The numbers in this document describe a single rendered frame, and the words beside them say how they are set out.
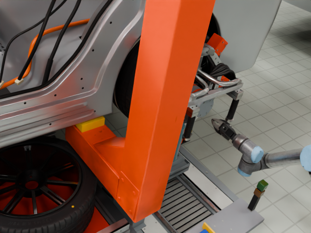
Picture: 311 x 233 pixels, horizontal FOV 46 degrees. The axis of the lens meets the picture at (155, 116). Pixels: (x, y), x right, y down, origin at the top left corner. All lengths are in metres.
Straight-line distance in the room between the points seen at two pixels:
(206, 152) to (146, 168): 1.57
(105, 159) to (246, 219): 0.81
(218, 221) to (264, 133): 1.65
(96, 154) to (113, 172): 0.15
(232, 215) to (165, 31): 1.17
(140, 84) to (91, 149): 0.64
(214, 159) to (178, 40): 1.92
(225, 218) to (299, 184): 1.23
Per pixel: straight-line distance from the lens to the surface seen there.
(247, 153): 2.17
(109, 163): 1.81
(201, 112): 2.00
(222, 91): 1.95
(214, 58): 2.09
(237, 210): 2.09
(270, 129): 3.58
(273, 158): 2.22
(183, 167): 2.62
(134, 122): 1.47
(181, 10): 1.16
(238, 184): 2.89
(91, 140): 1.92
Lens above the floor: 1.95
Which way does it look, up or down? 36 degrees down
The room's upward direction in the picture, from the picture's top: 12 degrees clockwise
